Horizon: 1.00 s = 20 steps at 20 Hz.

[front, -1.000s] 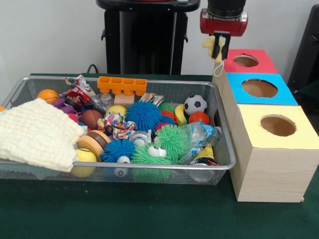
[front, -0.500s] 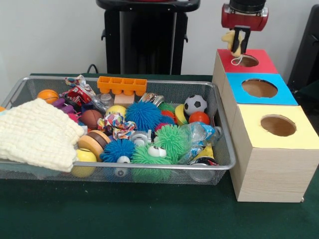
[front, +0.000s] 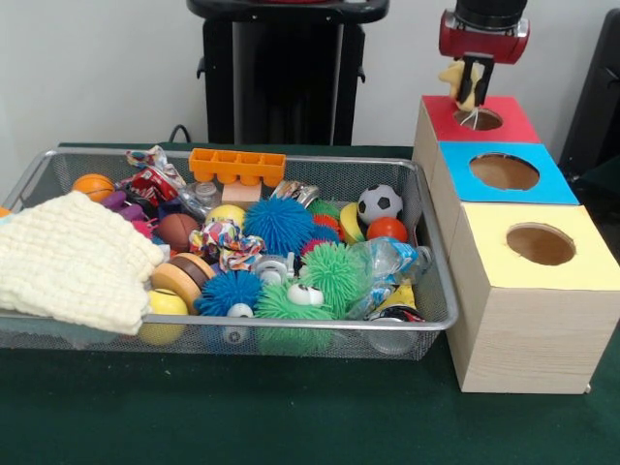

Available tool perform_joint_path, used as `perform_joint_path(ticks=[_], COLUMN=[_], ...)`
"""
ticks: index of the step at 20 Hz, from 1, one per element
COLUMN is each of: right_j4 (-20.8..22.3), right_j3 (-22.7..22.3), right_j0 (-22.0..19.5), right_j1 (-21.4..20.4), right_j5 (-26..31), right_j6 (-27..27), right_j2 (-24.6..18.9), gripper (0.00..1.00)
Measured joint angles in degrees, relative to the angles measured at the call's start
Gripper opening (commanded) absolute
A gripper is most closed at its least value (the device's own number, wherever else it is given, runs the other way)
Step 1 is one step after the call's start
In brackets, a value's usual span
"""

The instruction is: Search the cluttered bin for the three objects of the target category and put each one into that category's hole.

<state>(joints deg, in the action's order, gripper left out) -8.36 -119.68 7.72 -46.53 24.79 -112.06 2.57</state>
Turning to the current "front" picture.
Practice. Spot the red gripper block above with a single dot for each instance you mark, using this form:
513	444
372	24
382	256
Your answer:
484	43

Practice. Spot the yellow plush toy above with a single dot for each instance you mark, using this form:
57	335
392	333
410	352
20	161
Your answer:
450	75

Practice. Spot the long orange toy brick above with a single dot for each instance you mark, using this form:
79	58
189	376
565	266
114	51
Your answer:
237	164

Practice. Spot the cream waffle cloth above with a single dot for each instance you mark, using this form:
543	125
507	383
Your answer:
72	261

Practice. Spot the shallow mesh bin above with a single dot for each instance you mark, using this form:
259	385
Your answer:
436	290

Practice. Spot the wooden box three holes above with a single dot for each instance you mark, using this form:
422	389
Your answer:
533	339

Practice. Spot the black upright panel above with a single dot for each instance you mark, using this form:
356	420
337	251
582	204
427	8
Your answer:
596	97

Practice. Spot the small soccer ball toy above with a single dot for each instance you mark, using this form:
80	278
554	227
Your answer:
380	203

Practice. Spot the green cloth side table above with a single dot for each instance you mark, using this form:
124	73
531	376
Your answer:
600	184

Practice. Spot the red ball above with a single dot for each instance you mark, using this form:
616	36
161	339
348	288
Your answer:
387	228

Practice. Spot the green spiky ball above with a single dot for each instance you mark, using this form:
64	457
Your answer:
331	273
286	307

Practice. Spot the blue spiky ball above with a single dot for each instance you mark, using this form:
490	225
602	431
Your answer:
278	225
227	293

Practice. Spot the wooden burger toy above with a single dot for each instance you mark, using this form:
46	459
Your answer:
184	278

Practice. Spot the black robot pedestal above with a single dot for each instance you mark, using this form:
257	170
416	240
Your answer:
290	72

